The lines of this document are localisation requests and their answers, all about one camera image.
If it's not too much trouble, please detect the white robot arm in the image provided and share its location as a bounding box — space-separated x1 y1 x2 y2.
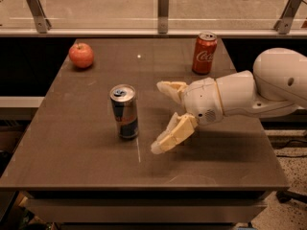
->
151 48 307 154

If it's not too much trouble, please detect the black floor cable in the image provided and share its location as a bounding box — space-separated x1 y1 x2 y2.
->
272 138 307 159

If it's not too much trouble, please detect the Red Bull can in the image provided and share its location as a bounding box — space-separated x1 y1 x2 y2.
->
109 84 138 139

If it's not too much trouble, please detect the glass barrier panel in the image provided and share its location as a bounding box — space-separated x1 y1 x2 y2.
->
0 0 307 31

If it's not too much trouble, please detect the white table drawer front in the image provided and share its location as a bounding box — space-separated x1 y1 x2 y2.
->
25 199 267 223

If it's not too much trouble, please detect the left metal glass bracket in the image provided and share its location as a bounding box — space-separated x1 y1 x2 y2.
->
26 0 52 34

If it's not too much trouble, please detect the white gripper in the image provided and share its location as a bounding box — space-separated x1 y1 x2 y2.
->
151 78 224 154

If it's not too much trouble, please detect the middle metal glass bracket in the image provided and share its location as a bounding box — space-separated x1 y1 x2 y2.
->
157 0 169 34

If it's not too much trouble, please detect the red apple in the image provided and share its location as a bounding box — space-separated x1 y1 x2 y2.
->
68 43 94 69

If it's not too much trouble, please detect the right metal glass bracket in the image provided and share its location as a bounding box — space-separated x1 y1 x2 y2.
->
273 0 303 35

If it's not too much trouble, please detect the black chair base caster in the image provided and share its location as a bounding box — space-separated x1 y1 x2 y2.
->
276 191 307 203

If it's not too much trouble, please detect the metal glass bracket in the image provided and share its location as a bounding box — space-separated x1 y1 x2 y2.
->
157 0 169 34
26 0 52 34
273 0 303 35

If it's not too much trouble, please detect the red Coca-Cola can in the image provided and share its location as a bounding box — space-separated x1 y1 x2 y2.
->
192 32 218 75

